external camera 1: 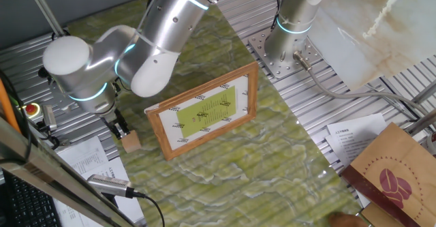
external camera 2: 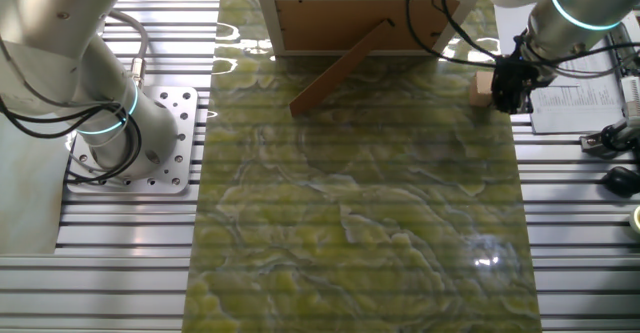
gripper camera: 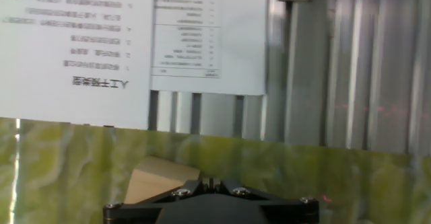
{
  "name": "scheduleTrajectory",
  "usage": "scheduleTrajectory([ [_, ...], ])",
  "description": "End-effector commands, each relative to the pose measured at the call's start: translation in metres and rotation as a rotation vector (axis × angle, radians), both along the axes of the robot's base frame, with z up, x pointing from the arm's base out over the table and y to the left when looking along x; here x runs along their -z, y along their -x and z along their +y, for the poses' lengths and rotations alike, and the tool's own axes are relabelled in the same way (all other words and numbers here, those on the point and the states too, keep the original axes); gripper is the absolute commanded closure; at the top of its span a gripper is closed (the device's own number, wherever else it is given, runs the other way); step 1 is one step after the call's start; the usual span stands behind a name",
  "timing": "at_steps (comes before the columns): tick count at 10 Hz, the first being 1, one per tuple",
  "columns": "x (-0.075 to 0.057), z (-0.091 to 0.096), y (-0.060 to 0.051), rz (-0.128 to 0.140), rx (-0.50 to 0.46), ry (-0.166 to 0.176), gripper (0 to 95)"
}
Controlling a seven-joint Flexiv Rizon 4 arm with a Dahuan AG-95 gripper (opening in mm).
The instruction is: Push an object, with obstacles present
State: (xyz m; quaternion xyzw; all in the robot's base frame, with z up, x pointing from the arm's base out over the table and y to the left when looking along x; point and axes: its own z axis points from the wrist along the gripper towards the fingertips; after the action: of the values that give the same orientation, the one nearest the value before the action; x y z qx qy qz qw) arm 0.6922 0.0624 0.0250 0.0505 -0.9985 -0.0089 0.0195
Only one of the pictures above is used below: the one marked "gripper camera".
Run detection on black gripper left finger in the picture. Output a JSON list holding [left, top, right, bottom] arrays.
[[102, 178, 213, 224]]

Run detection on paper sheet with text lines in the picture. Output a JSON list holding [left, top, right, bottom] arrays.
[[0, 0, 156, 130]]

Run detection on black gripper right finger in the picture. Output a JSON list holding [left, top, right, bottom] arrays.
[[211, 178, 320, 224]]

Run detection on green marble pattern mat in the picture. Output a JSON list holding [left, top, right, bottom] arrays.
[[0, 116, 431, 224]]

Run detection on paper sheet with table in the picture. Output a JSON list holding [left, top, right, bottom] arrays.
[[150, 0, 270, 96]]

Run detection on small wooden cube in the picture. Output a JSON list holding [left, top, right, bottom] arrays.
[[124, 155, 201, 204]]

